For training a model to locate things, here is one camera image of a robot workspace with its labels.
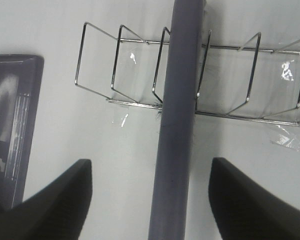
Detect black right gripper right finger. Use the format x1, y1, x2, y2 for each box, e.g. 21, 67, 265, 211
208, 157, 300, 240

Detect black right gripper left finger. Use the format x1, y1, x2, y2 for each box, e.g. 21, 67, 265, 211
0, 159, 92, 240

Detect purple brush black bristles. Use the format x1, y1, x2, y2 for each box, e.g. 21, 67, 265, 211
148, 0, 206, 240

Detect purple plastic dustpan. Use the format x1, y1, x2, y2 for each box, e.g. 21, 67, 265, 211
0, 54, 45, 214

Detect chrome wire rack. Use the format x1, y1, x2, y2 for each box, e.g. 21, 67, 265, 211
74, 21, 300, 127

